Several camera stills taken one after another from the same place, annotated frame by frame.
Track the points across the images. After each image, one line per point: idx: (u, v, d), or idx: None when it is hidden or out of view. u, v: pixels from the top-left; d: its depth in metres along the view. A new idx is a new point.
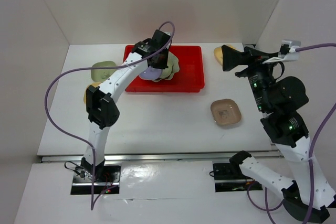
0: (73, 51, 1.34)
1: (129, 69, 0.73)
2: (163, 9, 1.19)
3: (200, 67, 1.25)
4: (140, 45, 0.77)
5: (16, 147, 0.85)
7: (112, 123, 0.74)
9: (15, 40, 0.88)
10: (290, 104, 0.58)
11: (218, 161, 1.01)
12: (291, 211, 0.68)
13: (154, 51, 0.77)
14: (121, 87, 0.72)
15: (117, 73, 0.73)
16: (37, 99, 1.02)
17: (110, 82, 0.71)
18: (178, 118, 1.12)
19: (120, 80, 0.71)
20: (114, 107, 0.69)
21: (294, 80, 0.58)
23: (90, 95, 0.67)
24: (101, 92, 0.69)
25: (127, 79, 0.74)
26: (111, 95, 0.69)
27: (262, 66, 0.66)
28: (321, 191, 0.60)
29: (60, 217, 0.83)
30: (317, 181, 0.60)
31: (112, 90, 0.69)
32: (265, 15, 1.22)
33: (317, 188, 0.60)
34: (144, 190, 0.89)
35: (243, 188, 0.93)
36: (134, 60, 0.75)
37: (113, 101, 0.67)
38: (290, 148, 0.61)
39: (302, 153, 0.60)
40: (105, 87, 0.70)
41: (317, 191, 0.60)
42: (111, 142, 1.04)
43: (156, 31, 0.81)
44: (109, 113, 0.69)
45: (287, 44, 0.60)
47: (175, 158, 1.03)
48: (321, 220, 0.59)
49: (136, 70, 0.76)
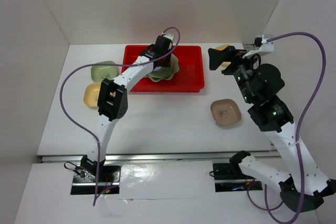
0: (73, 51, 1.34)
1: (139, 67, 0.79)
2: (163, 9, 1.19)
3: (200, 67, 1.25)
4: (147, 51, 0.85)
5: (16, 147, 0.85)
7: (122, 115, 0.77)
9: (16, 41, 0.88)
10: (269, 87, 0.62)
11: (218, 161, 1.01)
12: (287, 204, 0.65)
13: (158, 55, 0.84)
14: (132, 82, 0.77)
15: (129, 70, 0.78)
16: (37, 99, 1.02)
17: (124, 76, 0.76)
18: (178, 118, 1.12)
19: (133, 76, 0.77)
20: (125, 97, 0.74)
21: (269, 67, 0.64)
23: (104, 85, 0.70)
24: (116, 84, 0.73)
25: (137, 77, 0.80)
26: (124, 87, 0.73)
27: (243, 60, 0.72)
28: (312, 176, 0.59)
29: (61, 217, 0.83)
30: (307, 165, 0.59)
31: (125, 83, 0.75)
32: (265, 15, 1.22)
33: (307, 172, 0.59)
34: (144, 190, 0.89)
35: (243, 188, 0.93)
36: (143, 61, 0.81)
37: (126, 92, 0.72)
38: (276, 132, 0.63)
39: (288, 138, 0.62)
40: (119, 80, 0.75)
41: (307, 176, 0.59)
42: (111, 143, 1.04)
43: (158, 39, 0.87)
44: (123, 102, 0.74)
45: (260, 37, 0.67)
47: (175, 158, 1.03)
48: (314, 206, 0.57)
49: (145, 70, 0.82)
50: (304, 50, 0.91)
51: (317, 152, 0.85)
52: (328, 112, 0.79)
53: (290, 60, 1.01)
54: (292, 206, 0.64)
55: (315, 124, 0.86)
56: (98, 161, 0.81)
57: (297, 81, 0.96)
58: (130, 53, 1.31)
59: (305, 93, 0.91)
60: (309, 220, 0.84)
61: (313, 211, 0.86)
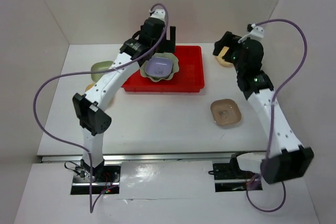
0: (73, 52, 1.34)
1: (117, 73, 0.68)
2: (162, 9, 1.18)
3: (200, 67, 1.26)
4: (130, 44, 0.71)
5: (16, 147, 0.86)
7: (104, 130, 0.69)
9: (15, 41, 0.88)
10: (249, 55, 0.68)
11: (218, 161, 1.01)
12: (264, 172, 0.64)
13: (145, 49, 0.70)
14: (109, 94, 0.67)
15: (104, 77, 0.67)
16: (37, 99, 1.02)
17: (97, 88, 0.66)
18: (178, 117, 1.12)
19: (108, 86, 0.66)
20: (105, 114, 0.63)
21: (254, 41, 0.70)
23: (75, 103, 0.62)
24: (88, 100, 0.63)
25: (116, 85, 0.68)
26: (97, 104, 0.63)
27: (238, 44, 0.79)
28: (283, 136, 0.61)
29: (61, 216, 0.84)
30: (279, 125, 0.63)
31: (99, 98, 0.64)
32: (265, 14, 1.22)
33: (279, 131, 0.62)
34: (144, 190, 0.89)
35: (243, 188, 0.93)
36: (122, 61, 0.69)
37: (101, 109, 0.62)
38: (254, 95, 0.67)
39: (264, 100, 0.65)
40: (92, 95, 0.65)
41: (277, 135, 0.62)
42: (112, 143, 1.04)
43: (146, 23, 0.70)
44: (99, 121, 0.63)
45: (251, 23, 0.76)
47: (175, 158, 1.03)
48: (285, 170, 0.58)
49: (126, 72, 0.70)
50: (304, 50, 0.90)
51: (315, 152, 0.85)
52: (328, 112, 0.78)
53: (290, 60, 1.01)
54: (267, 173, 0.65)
55: (314, 124, 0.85)
56: (91, 165, 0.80)
57: (297, 81, 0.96)
58: None
59: (305, 93, 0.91)
60: (308, 220, 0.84)
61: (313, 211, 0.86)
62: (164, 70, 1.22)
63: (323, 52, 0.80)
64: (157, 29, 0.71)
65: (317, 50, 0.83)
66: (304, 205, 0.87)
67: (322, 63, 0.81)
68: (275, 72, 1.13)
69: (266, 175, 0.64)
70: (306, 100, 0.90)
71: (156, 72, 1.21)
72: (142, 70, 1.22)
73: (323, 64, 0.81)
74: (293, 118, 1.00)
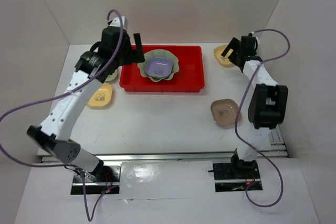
0: (73, 51, 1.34)
1: (74, 97, 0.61)
2: (162, 9, 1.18)
3: (200, 67, 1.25)
4: (87, 60, 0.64)
5: (16, 147, 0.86)
7: (72, 157, 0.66)
9: (16, 41, 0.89)
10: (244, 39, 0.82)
11: (219, 160, 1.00)
12: (249, 117, 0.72)
13: (104, 62, 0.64)
14: (68, 122, 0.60)
15: (60, 103, 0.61)
16: (37, 98, 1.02)
17: (54, 118, 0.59)
18: (178, 117, 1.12)
19: (65, 114, 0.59)
20: (65, 144, 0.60)
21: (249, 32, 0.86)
23: (30, 136, 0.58)
24: (44, 132, 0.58)
25: (74, 110, 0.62)
26: (55, 136, 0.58)
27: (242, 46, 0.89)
28: (263, 79, 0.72)
29: (61, 216, 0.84)
30: (261, 74, 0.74)
31: (56, 129, 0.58)
32: (265, 14, 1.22)
33: (261, 76, 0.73)
34: (144, 190, 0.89)
35: (243, 188, 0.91)
36: (79, 81, 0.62)
37: (60, 143, 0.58)
38: (247, 63, 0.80)
39: (253, 63, 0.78)
40: (48, 126, 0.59)
41: (260, 78, 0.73)
42: (112, 144, 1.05)
43: (104, 33, 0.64)
44: (61, 152, 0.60)
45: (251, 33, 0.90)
47: (175, 158, 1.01)
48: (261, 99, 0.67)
49: (85, 93, 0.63)
50: (305, 50, 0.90)
51: (316, 152, 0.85)
52: (328, 113, 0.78)
53: (290, 60, 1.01)
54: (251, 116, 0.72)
55: (314, 124, 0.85)
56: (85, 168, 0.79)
57: (297, 81, 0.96)
58: None
59: (305, 93, 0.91)
60: (309, 220, 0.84)
61: (313, 211, 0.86)
62: (164, 70, 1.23)
63: (323, 52, 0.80)
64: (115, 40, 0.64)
65: (317, 50, 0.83)
66: (304, 205, 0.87)
67: (322, 63, 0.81)
68: (275, 73, 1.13)
69: (251, 120, 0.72)
70: (306, 100, 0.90)
71: (156, 72, 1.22)
72: (142, 70, 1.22)
73: (323, 64, 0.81)
74: (293, 118, 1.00)
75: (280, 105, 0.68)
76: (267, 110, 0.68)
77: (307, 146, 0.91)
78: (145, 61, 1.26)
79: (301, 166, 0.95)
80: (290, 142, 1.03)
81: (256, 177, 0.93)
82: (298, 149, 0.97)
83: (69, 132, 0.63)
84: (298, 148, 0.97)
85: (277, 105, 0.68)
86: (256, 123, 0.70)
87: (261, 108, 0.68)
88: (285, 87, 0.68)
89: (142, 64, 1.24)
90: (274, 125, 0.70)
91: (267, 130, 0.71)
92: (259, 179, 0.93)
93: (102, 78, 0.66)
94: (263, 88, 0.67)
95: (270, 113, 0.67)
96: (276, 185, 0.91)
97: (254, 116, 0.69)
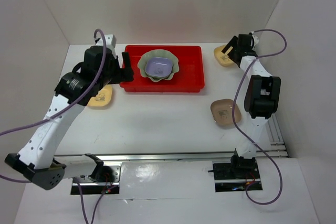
0: (73, 52, 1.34)
1: (54, 124, 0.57)
2: (161, 9, 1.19)
3: (200, 67, 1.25)
4: (67, 83, 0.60)
5: (16, 147, 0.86)
7: (55, 183, 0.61)
9: (16, 41, 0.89)
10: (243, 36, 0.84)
11: (219, 160, 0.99)
12: (244, 107, 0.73)
13: (86, 84, 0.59)
14: (48, 149, 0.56)
15: (39, 130, 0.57)
16: (37, 98, 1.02)
17: (32, 146, 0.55)
18: (178, 117, 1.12)
19: (45, 141, 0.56)
20: (45, 172, 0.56)
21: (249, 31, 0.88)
23: (8, 165, 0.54)
24: (23, 162, 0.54)
25: (55, 137, 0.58)
26: (34, 165, 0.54)
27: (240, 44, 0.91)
28: (259, 72, 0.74)
29: (62, 216, 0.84)
30: (256, 68, 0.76)
31: (35, 158, 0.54)
32: (265, 14, 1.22)
33: (256, 69, 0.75)
34: (144, 190, 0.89)
35: (243, 188, 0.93)
36: (59, 106, 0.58)
37: (39, 172, 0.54)
38: (243, 58, 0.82)
39: (248, 58, 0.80)
40: (27, 155, 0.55)
41: (255, 71, 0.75)
42: (112, 144, 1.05)
43: (86, 55, 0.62)
44: (41, 181, 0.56)
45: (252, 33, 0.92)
47: (175, 158, 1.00)
48: (255, 92, 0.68)
49: (66, 119, 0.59)
50: (304, 50, 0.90)
51: (315, 151, 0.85)
52: (327, 113, 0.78)
53: (290, 60, 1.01)
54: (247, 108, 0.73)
55: (314, 125, 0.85)
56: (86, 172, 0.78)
57: (296, 81, 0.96)
58: (130, 53, 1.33)
59: (305, 93, 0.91)
60: (309, 220, 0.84)
61: (313, 211, 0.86)
62: (164, 70, 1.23)
63: (323, 52, 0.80)
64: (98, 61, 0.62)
65: (317, 50, 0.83)
66: (304, 205, 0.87)
67: (322, 63, 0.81)
68: (275, 73, 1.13)
69: (247, 110, 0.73)
70: (306, 100, 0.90)
71: (156, 72, 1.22)
72: (142, 70, 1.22)
73: (323, 64, 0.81)
74: (293, 118, 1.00)
75: (273, 94, 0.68)
76: (262, 100, 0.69)
77: (306, 146, 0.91)
78: (145, 61, 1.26)
79: (301, 166, 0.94)
80: (290, 142, 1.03)
81: (256, 177, 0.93)
82: (298, 149, 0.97)
83: (50, 160, 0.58)
84: (298, 148, 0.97)
85: (271, 94, 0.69)
86: (251, 112, 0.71)
87: (255, 98, 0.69)
88: (279, 77, 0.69)
89: (142, 65, 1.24)
90: (270, 115, 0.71)
91: (263, 119, 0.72)
92: (259, 179, 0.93)
93: (84, 102, 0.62)
94: (258, 80, 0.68)
95: (264, 103, 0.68)
96: (276, 185, 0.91)
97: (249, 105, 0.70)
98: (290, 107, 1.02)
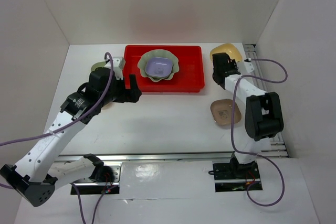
0: (73, 52, 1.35)
1: (55, 138, 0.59)
2: (162, 8, 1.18)
3: (200, 67, 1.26)
4: (73, 102, 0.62)
5: (17, 146, 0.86)
7: (46, 199, 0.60)
9: (16, 42, 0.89)
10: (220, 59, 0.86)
11: (218, 161, 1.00)
12: (247, 131, 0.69)
13: (90, 105, 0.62)
14: (45, 163, 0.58)
15: (40, 143, 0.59)
16: (37, 98, 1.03)
17: (30, 158, 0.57)
18: (177, 117, 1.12)
19: (43, 155, 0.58)
20: (39, 186, 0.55)
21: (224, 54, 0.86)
23: (3, 176, 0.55)
24: (18, 173, 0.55)
25: (54, 151, 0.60)
26: (29, 178, 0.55)
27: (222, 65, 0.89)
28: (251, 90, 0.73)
29: (62, 216, 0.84)
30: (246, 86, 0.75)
31: (31, 171, 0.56)
32: (265, 15, 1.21)
33: (247, 88, 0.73)
34: (144, 190, 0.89)
35: (243, 188, 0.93)
36: (63, 122, 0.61)
37: (33, 185, 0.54)
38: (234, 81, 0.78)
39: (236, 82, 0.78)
40: (23, 166, 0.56)
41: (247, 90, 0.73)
42: (112, 143, 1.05)
43: (91, 77, 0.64)
44: (32, 195, 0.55)
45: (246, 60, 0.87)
47: (175, 158, 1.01)
48: (258, 116, 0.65)
49: (67, 135, 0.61)
50: (305, 50, 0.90)
51: (316, 151, 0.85)
52: (328, 113, 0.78)
53: (290, 60, 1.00)
54: (250, 131, 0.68)
55: (315, 125, 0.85)
56: (86, 172, 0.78)
57: (297, 81, 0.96)
58: (130, 53, 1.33)
59: (305, 93, 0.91)
60: (309, 220, 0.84)
61: (313, 211, 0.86)
62: (164, 70, 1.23)
63: (323, 52, 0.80)
64: (104, 83, 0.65)
65: (317, 50, 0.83)
66: (304, 205, 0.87)
67: (322, 64, 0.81)
68: (275, 73, 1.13)
69: (250, 134, 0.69)
70: (306, 100, 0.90)
71: (156, 72, 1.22)
72: (142, 70, 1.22)
73: (323, 64, 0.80)
74: (293, 119, 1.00)
75: (276, 113, 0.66)
76: (266, 122, 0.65)
77: (307, 146, 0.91)
78: (145, 61, 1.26)
79: (301, 166, 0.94)
80: (291, 142, 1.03)
81: (256, 177, 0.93)
82: (298, 149, 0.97)
83: (44, 174, 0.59)
84: (298, 148, 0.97)
85: (273, 113, 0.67)
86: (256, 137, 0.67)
87: (259, 121, 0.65)
88: (275, 93, 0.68)
89: (142, 65, 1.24)
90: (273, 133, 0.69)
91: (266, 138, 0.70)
92: (259, 179, 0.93)
93: (86, 120, 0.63)
94: (256, 101, 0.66)
95: (268, 124, 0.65)
96: (275, 185, 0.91)
97: (253, 130, 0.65)
98: (290, 107, 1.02)
